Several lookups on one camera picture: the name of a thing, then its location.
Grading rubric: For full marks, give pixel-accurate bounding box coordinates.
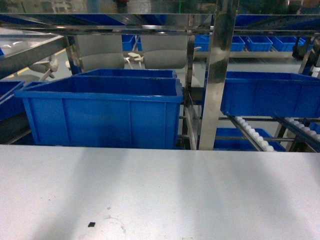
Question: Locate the white roller conveyor track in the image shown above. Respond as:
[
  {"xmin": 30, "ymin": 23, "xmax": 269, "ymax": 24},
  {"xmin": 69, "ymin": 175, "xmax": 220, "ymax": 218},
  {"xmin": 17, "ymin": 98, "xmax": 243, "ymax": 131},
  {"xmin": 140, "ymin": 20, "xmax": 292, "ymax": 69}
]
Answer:
[{"xmin": 228, "ymin": 116, "xmax": 275, "ymax": 152}]

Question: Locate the large blue plastic crate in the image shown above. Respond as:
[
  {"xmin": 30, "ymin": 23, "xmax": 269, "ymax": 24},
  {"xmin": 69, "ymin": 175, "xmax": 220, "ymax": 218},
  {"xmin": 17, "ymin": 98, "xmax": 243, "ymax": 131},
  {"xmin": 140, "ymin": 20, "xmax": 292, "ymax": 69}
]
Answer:
[{"xmin": 14, "ymin": 75, "xmax": 183, "ymax": 149}]

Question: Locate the grey office chair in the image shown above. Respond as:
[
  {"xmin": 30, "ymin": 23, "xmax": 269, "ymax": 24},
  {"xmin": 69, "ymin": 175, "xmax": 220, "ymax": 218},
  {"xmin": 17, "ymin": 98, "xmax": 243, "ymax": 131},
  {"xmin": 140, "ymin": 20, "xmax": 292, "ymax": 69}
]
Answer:
[
  {"xmin": 128, "ymin": 49, "xmax": 187, "ymax": 70},
  {"xmin": 81, "ymin": 53, "xmax": 125, "ymax": 72}
]

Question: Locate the lower blue plastic bin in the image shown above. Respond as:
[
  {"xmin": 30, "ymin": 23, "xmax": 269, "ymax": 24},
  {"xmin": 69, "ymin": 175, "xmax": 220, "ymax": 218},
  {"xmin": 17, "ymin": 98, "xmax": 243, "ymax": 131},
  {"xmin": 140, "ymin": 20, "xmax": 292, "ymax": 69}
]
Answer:
[{"xmin": 213, "ymin": 127, "xmax": 286, "ymax": 152}]

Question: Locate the right blue plastic crate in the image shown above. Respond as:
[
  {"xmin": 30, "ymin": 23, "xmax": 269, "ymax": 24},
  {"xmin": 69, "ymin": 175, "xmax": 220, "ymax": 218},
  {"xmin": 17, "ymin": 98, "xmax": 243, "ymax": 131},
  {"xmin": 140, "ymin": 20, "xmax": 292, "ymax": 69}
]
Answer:
[{"xmin": 220, "ymin": 71, "xmax": 320, "ymax": 118}]

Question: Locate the small black tape mark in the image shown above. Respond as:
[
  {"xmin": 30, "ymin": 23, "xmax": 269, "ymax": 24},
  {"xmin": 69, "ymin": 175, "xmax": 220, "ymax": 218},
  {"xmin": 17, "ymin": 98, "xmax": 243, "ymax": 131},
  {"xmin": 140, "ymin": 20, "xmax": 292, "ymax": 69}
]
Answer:
[{"xmin": 88, "ymin": 222, "xmax": 96, "ymax": 228}]

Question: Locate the stainless steel rack upright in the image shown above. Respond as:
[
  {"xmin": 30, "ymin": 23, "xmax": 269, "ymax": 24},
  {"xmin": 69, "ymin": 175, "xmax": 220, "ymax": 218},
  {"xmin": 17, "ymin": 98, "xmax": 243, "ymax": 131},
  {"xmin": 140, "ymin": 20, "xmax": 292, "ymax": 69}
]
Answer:
[{"xmin": 198, "ymin": 0, "xmax": 239, "ymax": 151}]

